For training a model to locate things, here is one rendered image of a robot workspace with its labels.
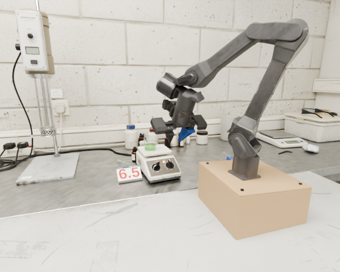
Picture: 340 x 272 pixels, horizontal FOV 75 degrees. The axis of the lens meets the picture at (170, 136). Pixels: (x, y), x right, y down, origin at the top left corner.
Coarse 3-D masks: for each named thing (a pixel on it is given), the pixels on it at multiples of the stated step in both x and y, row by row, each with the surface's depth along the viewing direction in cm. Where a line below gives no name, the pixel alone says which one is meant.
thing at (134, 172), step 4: (124, 168) 86; (128, 168) 86; (132, 168) 87; (136, 168) 87; (120, 172) 85; (124, 172) 85; (128, 172) 86; (132, 172) 86; (136, 172) 86; (120, 176) 84; (124, 176) 84; (128, 176) 84; (132, 176) 85; (136, 176) 85
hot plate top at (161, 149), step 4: (160, 144) 100; (140, 148) 94; (160, 148) 94; (164, 148) 94; (168, 148) 94; (140, 152) 91; (144, 152) 89; (148, 152) 89; (152, 152) 89; (156, 152) 89; (160, 152) 89; (164, 152) 89; (168, 152) 90; (144, 156) 87; (148, 156) 87
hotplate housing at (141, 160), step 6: (138, 156) 93; (156, 156) 90; (162, 156) 90; (168, 156) 90; (138, 162) 94; (144, 162) 85; (144, 168) 86; (144, 174) 88; (150, 174) 81; (168, 174) 83; (174, 174) 84; (180, 174) 85; (150, 180) 81; (156, 180) 82; (162, 180) 83
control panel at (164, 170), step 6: (150, 162) 85; (156, 162) 86; (162, 162) 86; (174, 162) 88; (150, 168) 83; (162, 168) 84; (168, 168) 85; (174, 168) 85; (156, 174) 82; (162, 174) 82
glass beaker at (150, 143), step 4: (148, 132) 93; (152, 132) 93; (144, 136) 90; (148, 136) 89; (152, 136) 89; (144, 140) 90; (148, 140) 89; (152, 140) 89; (144, 144) 91; (148, 144) 89; (152, 144) 90; (156, 144) 92; (144, 148) 92; (148, 148) 90; (152, 148) 90; (156, 148) 92
